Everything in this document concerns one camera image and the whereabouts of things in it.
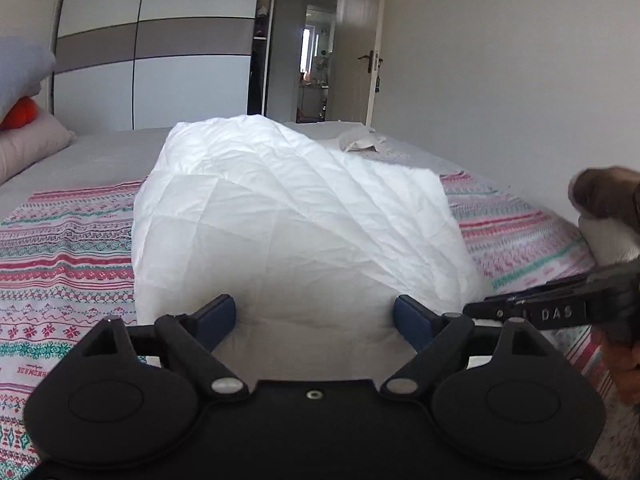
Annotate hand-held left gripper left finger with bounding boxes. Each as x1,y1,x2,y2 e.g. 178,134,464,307
80,294,251,402

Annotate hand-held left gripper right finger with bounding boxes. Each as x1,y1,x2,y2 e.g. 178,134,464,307
380,294,552,399

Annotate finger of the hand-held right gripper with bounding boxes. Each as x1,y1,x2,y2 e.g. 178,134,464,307
462,272,592,333

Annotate white quilted duvet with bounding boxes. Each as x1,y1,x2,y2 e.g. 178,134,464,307
131,114,495,361

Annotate person's right hand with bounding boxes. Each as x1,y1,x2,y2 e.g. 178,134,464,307
600,332,640,402

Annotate blurred brown object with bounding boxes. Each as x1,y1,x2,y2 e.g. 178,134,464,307
569,166,640,228

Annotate pink green patterned blanket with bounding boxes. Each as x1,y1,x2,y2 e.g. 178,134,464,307
0,170,640,480

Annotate beige crumpled cloth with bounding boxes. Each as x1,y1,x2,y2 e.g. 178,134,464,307
295,121,441,173

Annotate bed with grey sheet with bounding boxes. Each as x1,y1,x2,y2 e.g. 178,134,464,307
0,120,640,480

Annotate white wardrobe with brown band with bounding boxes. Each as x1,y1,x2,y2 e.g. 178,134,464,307
47,0,264,134

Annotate pink pillow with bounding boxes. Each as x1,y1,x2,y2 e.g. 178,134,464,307
0,110,78,186

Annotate white room door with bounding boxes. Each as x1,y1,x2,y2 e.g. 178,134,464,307
327,0,389,128

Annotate orange round cushion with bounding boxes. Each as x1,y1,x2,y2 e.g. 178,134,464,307
0,99,39,131

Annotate grey pillow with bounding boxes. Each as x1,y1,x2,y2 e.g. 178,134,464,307
0,35,57,121

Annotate metal door handle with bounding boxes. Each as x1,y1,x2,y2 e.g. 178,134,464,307
357,49,384,74

